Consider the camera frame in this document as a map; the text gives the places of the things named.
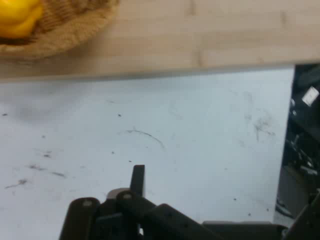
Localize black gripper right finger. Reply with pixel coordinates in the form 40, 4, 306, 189
284, 189, 320, 240

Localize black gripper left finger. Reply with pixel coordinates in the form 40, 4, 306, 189
58, 164, 221, 240

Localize light wooden board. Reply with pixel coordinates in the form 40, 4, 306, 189
0, 0, 320, 82

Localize yellow bell pepper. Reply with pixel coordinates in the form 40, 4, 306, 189
0, 0, 44, 40

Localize black equipment with white label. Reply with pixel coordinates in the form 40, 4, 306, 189
273, 63, 320, 221

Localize woven wicker basket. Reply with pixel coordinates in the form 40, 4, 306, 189
0, 0, 121, 61

